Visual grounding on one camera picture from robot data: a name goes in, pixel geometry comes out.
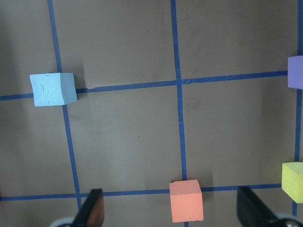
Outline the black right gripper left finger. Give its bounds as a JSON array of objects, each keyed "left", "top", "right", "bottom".
[{"left": 73, "top": 189, "right": 105, "bottom": 227}]

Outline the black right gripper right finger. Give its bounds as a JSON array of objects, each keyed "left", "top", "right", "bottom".
[{"left": 236, "top": 187, "right": 279, "bottom": 227}]

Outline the light blue foam block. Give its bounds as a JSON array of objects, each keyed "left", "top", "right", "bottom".
[{"left": 29, "top": 73, "right": 78, "bottom": 107}]

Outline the yellow foam block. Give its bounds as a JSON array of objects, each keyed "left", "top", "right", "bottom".
[{"left": 281, "top": 162, "right": 303, "bottom": 203}]

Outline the orange foam block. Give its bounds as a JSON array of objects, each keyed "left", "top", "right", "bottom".
[{"left": 169, "top": 180, "right": 204, "bottom": 223}]

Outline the dark purple foam block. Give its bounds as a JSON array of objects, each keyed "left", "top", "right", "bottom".
[{"left": 287, "top": 55, "right": 303, "bottom": 90}]

